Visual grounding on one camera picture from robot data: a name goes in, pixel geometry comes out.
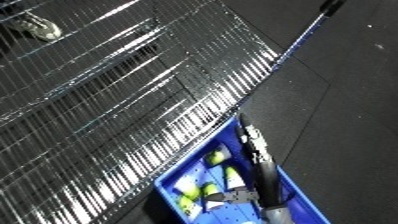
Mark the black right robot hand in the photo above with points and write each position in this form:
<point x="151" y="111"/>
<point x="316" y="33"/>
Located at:
<point x="265" y="173"/>

